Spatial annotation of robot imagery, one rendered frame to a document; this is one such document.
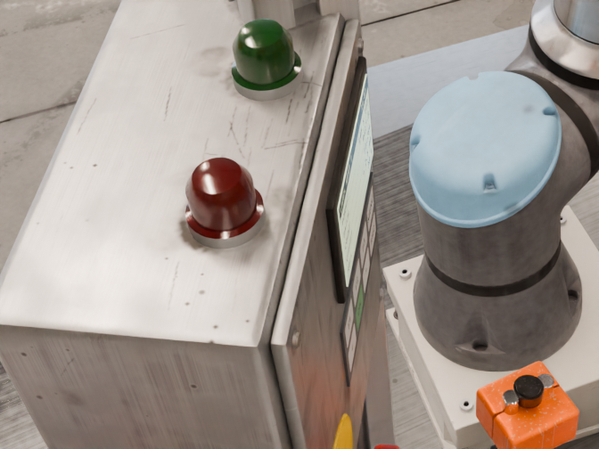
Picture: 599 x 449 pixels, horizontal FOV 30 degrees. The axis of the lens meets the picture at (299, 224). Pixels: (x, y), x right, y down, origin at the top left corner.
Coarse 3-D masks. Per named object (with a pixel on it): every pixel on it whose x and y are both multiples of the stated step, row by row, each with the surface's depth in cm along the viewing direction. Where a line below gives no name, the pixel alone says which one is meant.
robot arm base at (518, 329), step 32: (416, 288) 101; (448, 288) 94; (480, 288) 92; (512, 288) 92; (544, 288) 94; (576, 288) 99; (416, 320) 102; (448, 320) 96; (480, 320) 95; (512, 320) 94; (544, 320) 95; (576, 320) 98; (448, 352) 98; (480, 352) 96; (512, 352) 96; (544, 352) 96
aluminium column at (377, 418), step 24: (240, 0) 43; (264, 0) 42; (288, 0) 42; (312, 0) 44; (336, 0) 43; (288, 24) 43; (360, 24) 45; (384, 336) 61; (384, 360) 62; (384, 384) 64; (384, 408) 66; (384, 432) 68
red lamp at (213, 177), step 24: (216, 168) 35; (240, 168) 36; (192, 192) 35; (216, 192) 35; (240, 192) 35; (192, 216) 36; (216, 216) 35; (240, 216) 36; (264, 216) 37; (216, 240) 36; (240, 240) 36
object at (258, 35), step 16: (240, 32) 40; (256, 32) 40; (272, 32) 40; (288, 32) 40; (240, 48) 40; (256, 48) 39; (272, 48) 39; (288, 48) 40; (240, 64) 40; (256, 64) 40; (272, 64) 40; (288, 64) 40; (240, 80) 41; (256, 80) 40; (272, 80) 40; (288, 80) 40; (256, 96) 41; (272, 96) 40
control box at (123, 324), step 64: (128, 0) 45; (192, 0) 45; (128, 64) 43; (192, 64) 42; (320, 64) 42; (128, 128) 40; (192, 128) 40; (256, 128) 40; (320, 128) 40; (64, 192) 39; (128, 192) 38; (320, 192) 38; (64, 256) 37; (128, 256) 36; (192, 256) 36; (256, 256) 36; (320, 256) 39; (0, 320) 35; (64, 320) 35; (128, 320) 35; (192, 320) 34; (256, 320) 34; (320, 320) 40; (64, 384) 37; (128, 384) 36; (192, 384) 36; (256, 384) 35; (320, 384) 41; (64, 448) 41; (128, 448) 40; (192, 448) 39; (256, 448) 38; (320, 448) 42
